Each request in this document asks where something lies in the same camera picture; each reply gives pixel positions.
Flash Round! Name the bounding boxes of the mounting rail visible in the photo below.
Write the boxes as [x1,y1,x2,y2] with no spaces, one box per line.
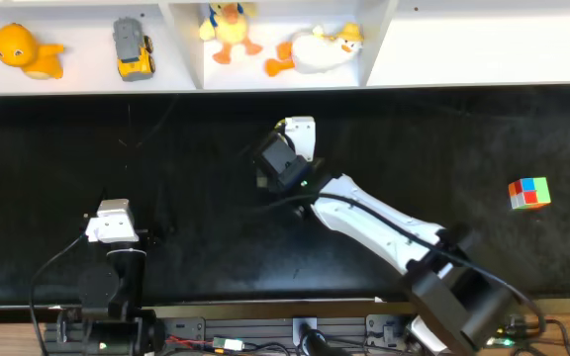
[158,313,570,356]

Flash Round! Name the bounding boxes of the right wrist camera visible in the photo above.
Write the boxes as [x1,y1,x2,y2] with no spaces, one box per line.
[283,116,317,163]

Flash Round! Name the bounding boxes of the grey and yellow toy truck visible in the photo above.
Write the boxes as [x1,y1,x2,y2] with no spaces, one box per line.
[112,17,157,83]

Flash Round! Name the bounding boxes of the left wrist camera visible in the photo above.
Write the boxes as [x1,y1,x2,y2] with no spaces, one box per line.
[85,199,141,244]

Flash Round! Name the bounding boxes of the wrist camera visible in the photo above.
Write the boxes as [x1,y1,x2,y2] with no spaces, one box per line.
[85,199,141,244]
[283,116,317,163]

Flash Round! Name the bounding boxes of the many-coloured puzzle cube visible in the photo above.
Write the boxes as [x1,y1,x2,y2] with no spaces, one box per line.
[507,176,552,211]

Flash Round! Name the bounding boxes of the yellow rubber duck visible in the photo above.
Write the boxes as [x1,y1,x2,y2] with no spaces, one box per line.
[0,22,65,81]

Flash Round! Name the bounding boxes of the white plush duck yellow hat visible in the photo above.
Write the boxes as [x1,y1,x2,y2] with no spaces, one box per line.
[263,21,365,78]

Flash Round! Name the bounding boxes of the white shelf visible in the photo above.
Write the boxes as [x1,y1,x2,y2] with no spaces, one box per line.
[0,0,570,98]

